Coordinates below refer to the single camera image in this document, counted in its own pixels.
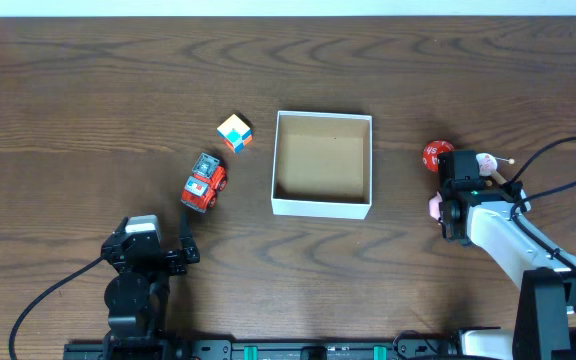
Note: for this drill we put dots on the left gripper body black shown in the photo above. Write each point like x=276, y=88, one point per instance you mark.
x=155, y=256

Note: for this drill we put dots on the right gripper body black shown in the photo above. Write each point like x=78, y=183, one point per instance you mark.
x=459, y=238

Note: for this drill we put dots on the white pink duck toy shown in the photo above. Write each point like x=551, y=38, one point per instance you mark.
x=434, y=207

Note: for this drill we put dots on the red ball with white letters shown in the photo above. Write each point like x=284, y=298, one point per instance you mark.
x=431, y=152

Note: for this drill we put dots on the red toy fire truck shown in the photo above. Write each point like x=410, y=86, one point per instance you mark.
x=208, y=179

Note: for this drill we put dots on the multicolour puzzle cube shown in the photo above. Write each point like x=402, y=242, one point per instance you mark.
x=235, y=133

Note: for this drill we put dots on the white cardboard box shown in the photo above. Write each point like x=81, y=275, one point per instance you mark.
x=322, y=165

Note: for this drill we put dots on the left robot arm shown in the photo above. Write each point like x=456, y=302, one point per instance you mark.
x=137, y=297

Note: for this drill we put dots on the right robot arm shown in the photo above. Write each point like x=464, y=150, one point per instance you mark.
x=491, y=218

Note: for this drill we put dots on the black mounting rail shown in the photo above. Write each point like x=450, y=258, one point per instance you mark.
x=407, y=347

